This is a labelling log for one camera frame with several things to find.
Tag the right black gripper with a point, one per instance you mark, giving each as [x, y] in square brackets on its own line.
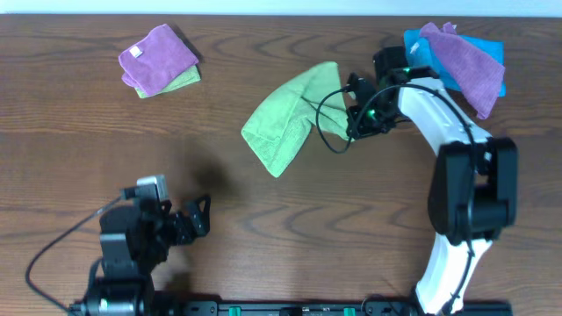
[358, 106]

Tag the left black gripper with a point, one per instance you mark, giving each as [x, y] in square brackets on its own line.
[179, 226]

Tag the green microfiber cloth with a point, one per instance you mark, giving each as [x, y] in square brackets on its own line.
[279, 126]

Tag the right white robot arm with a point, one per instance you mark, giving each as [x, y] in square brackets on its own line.
[472, 195]

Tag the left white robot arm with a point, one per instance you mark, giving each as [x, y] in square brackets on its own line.
[134, 240]

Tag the purple cloth on blue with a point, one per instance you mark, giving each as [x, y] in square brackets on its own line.
[475, 65]

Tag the folded green cloth under purple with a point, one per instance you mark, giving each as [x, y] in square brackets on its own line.
[184, 79]

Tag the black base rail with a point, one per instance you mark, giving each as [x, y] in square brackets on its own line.
[369, 308]

